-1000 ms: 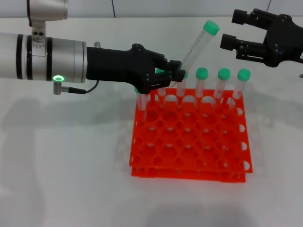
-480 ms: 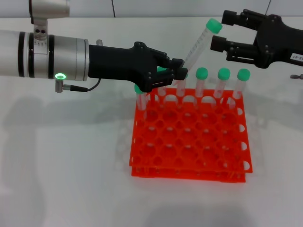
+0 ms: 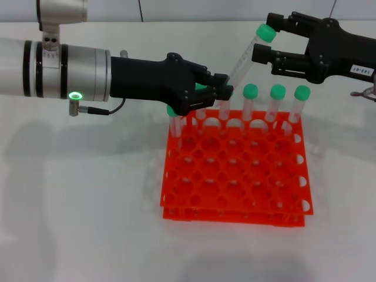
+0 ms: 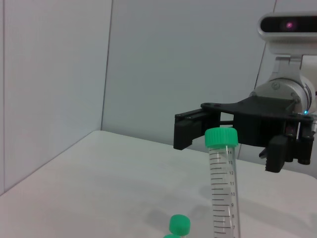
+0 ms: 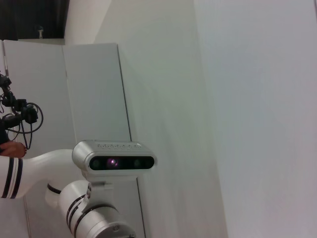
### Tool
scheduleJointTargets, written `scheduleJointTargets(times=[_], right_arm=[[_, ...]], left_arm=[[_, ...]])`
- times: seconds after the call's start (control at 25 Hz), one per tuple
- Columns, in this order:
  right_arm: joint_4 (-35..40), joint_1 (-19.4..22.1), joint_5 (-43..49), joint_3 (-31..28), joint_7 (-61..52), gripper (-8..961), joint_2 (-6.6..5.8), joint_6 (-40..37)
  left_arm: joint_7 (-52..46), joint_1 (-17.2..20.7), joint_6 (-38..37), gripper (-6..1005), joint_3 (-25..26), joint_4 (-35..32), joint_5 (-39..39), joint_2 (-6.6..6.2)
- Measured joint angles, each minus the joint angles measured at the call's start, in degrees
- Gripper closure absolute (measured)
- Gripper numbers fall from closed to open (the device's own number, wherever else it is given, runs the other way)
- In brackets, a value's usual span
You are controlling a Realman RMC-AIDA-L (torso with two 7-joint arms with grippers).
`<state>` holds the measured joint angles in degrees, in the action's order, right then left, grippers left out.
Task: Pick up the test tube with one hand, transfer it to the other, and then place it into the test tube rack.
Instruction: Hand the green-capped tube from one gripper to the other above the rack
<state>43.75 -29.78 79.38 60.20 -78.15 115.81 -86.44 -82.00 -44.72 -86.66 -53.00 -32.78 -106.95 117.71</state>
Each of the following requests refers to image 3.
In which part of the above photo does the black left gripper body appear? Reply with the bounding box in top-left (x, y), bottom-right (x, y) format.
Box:
top-left (110, 52), bottom-right (209, 116)

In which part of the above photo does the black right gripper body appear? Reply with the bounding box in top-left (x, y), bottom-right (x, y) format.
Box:
top-left (304, 17), bottom-right (376, 85)

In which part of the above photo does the green capped clear test tube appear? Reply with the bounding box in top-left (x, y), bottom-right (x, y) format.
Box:
top-left (266, 84), bottom-right (287, 130)
top-left (219, 90), bottom-right (235, 130)
top-left (226, 23), bottom-right (278, 86)
top-left (286, 85), bottom-right (311, 133)
top-left (194, 83), bottom-right (208, 130)
top-left (166, 104), bottom-right (183, 150)
top-left (242, 83), bottom-right (259, 130)

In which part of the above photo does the orange plastic test tube rack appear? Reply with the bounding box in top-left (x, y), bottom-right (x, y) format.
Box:
top-left (158, 108), bottom-right (314, 229)

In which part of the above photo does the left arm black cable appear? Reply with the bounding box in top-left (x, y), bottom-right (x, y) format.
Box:
top-left (68, 98), bottom-right (126, 117)

